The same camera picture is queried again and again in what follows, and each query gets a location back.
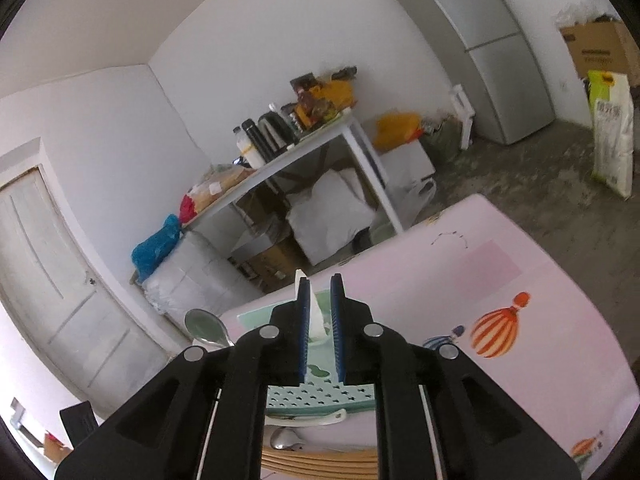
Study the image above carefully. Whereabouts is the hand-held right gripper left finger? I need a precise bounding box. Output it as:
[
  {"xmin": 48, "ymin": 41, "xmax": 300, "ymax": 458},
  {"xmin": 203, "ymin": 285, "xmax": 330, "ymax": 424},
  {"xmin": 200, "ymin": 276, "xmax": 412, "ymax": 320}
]
[{"xmin": 54, "ymin": 276, "xmax": 314, "ymax": 480}]

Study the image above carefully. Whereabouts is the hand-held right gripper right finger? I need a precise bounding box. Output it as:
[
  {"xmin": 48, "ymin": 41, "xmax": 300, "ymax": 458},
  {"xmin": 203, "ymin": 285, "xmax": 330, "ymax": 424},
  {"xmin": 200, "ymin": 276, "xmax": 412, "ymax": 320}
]
[{"xmin": 330, "ymin": 273, "xmax": 584, "ymax": 480}]

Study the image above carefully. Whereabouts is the white plastic spoon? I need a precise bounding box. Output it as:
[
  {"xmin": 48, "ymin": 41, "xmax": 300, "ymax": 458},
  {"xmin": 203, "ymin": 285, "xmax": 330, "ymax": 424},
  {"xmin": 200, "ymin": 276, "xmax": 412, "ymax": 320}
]
[{"xmin": 294, "ymin": 269, "xmax": 331, "ymax": 347}]

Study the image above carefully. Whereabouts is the teal star-cutout utensil holder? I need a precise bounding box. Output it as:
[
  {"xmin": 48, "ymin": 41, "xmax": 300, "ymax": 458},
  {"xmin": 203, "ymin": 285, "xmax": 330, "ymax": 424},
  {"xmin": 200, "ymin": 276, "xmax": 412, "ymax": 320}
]
[{"xmin": 237, "ymin": 305, "xmax": 377, "ymax": 417}]

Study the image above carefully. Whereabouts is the beige bowl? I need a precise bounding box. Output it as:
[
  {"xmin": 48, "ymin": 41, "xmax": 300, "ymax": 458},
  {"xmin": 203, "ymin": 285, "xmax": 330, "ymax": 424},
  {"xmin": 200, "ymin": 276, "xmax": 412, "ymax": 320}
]
[{"xmin": 264, "ymin": 408, "xmax": 347, "ymax": 427}]

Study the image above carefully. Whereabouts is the metal spoon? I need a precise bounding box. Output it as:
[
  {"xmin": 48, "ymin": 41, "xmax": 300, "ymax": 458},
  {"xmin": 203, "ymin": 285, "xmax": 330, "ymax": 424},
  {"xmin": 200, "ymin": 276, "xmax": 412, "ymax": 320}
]
[
  {"xmin": 270, "ymin": 427, "xmax": 307, "ymax": 452},
  {"xmin": 184, "ymin": 308, "xmax": 236, "ymax": 352}
]

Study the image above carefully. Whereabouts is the cardboard box under table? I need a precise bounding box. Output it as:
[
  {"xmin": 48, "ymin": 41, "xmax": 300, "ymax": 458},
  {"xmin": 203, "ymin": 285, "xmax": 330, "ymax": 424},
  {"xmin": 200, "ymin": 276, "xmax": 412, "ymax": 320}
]
[{"xmin": 227, "ymin": 240, "xmax": 307, "ymax": 293}]

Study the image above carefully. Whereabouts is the white pillow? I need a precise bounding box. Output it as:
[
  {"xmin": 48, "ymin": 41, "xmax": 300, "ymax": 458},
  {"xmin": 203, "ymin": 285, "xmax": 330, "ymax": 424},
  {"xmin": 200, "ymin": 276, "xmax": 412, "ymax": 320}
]
[
  {"xmin": 286, "ymin": 180, "xmax": 377, "ymax": 267},
  {"xmin": 312, "ymin": 166, "xmax": 373, "ymax": 201}
]

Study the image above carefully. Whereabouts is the grey wrapped quilt bundle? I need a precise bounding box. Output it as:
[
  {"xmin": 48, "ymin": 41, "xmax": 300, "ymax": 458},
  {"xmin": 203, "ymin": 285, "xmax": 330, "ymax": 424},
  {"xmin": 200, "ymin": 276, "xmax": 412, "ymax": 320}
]
[{"xmin": 141, "ymin": 232, "xmax": 263, "ymax": 333}]

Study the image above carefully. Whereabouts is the pink balloon-print tablecloth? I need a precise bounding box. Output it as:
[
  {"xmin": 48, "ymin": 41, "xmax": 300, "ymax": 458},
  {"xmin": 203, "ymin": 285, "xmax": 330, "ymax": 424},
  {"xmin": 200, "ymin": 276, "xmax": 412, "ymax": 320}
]
[{"xmin": 220, "ymin": 194, "xmax": 637, "ymax": 480}]

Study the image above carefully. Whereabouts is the white plastic bag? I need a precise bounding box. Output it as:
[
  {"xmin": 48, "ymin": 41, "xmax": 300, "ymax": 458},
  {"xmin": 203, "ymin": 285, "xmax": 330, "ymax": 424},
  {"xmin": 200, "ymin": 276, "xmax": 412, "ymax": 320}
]
[{"xmin": 400, "ymin": 179, "xmax": 439, "ymax": 222}]

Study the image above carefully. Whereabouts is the white side table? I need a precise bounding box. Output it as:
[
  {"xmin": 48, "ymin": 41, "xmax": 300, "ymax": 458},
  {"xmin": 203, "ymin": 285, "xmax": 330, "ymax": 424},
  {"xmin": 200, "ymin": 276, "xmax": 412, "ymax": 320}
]
[{"xmin": 180, "ymin": 110, "xmax": 406, "ymax": 235}]

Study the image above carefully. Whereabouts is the clear bag of bread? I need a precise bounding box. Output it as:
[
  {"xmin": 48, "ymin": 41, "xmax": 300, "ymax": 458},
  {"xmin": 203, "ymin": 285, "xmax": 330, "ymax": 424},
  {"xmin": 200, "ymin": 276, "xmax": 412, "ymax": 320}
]
[{"xmin": 191, "ymin": 164, "xmax": 257, "ymax": 212}]

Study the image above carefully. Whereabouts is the blue plastic bag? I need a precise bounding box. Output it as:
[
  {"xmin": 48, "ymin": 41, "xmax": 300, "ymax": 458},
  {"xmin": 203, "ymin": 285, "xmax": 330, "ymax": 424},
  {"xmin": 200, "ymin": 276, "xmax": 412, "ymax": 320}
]
[{"xmin": 131, "ymin": 213, "xmax": 182, "ymax": 283}]

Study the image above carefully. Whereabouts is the white box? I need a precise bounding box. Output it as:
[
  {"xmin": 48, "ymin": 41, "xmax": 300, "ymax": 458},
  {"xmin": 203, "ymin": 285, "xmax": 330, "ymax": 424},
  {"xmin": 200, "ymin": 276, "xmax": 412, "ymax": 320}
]
[{"xmin": 380, "ymin": 140, "xmax": 437, "ymax": 193}]

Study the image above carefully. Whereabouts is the white bottle yellow label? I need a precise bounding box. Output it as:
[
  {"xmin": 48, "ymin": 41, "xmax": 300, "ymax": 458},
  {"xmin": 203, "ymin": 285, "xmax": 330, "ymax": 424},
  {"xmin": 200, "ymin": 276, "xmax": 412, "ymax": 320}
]
[{"xmin": 231, "ymin": 126, "xmax": 267, "ymax": 170}]

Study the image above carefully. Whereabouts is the black thermos flask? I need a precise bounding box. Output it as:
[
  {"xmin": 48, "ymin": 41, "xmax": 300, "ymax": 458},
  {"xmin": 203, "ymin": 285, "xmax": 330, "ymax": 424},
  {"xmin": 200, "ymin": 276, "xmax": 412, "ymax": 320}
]
[{"xmin": 241, "ymin": 118, "xmax": 275, "ymax": 163}]

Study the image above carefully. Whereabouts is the black electric kettle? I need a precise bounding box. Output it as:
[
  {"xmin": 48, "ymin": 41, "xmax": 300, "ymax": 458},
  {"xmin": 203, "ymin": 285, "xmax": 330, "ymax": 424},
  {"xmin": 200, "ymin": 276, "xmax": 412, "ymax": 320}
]
[{"xmin": 257, "ymin": 110, "xmax": 297, "ymax": 153}]

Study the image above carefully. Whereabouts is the orange plastic bag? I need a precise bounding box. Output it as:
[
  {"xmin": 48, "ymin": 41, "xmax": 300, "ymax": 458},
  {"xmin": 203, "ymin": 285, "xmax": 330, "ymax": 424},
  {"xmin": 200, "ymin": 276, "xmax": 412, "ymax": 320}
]
[{"xmin": 375, "ymin": 112, "xmax": 425, "ymax": 151}]

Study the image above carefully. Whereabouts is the white panelled door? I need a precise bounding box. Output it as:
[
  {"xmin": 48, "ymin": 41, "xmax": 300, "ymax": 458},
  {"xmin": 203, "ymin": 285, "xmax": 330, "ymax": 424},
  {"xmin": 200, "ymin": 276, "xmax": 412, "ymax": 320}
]
[{"xmin": 0, "ymin": 140, "xmax": 169, "ymax": 418}]

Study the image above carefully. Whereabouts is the white plastic stool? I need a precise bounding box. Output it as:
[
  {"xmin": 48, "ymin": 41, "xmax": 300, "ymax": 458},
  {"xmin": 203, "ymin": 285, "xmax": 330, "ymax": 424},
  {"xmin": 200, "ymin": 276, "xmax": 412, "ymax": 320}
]
[{"xmin": 450, "ymin": 84, "xmax": 476, "ymax": 151}]

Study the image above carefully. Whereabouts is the silver refrigerator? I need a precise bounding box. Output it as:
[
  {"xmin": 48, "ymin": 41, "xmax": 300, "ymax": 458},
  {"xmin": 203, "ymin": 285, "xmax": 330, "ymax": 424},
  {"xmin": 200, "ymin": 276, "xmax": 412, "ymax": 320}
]
[{"xmin": 384, "ymin": 0, "xmax": 557, "ymax": 146}]

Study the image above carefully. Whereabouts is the white and green rice bag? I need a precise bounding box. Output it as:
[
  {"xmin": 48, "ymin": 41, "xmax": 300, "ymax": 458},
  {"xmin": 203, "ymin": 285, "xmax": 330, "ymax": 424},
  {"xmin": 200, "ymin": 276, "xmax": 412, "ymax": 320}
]
[{"xmin": 587, "ymin": 69, "xmax": 637, "ymax": 201}]

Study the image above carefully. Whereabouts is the brown cardboard box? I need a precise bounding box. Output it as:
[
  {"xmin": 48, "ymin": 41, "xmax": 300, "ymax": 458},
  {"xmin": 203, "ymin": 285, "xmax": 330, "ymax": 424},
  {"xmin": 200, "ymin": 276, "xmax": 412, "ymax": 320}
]
[{"xmin": 559, "ymin": 19, "xmax": 640, "ymax": 88}]

